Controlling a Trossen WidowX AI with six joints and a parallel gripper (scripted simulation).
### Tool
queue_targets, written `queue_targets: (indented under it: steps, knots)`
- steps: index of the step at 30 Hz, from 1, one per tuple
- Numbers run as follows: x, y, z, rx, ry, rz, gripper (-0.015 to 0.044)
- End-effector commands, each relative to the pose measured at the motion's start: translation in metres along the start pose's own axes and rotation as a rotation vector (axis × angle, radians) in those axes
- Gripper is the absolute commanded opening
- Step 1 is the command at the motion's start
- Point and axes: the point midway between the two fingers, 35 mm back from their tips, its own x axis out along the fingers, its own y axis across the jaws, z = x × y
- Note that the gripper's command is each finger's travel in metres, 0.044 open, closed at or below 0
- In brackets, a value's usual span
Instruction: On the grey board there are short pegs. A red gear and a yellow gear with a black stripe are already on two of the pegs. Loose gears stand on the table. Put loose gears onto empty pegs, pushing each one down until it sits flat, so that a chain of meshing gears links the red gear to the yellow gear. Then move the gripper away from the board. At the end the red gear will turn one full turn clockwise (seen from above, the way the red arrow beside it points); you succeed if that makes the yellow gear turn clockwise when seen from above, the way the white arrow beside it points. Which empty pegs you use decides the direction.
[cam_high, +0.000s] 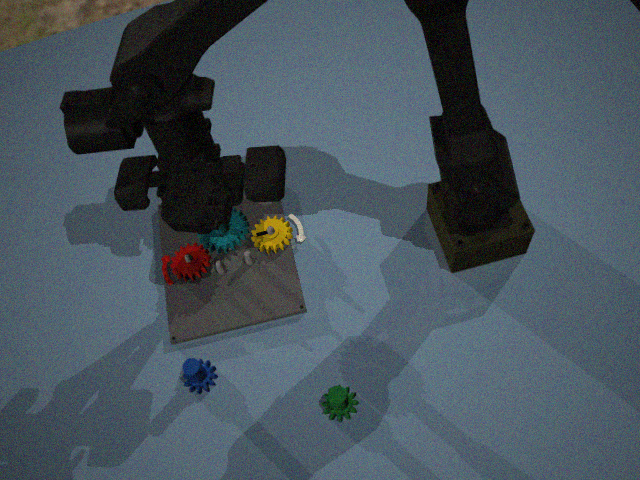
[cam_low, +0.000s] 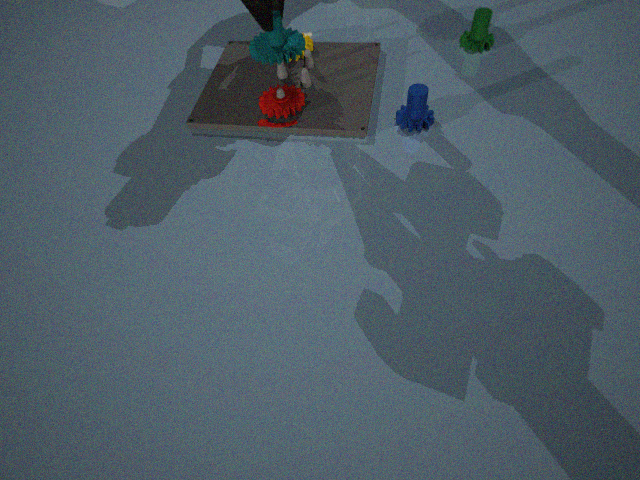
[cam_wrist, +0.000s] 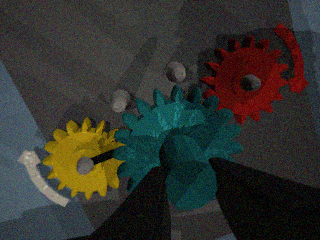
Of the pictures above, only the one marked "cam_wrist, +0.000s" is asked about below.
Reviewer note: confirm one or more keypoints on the yellow gear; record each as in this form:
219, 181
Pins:
80, 142

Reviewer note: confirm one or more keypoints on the teal gear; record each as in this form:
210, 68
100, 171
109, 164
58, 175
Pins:
179, 135

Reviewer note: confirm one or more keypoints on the white curved arrow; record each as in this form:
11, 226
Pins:
29, 159

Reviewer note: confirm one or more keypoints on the red gear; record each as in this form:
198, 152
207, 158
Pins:
237, 63

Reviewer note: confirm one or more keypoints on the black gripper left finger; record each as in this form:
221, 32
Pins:
143, 215

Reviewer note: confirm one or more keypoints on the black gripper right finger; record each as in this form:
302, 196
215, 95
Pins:
260, 206

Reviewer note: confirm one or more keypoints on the red curved arrow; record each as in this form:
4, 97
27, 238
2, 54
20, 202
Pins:
298, 83

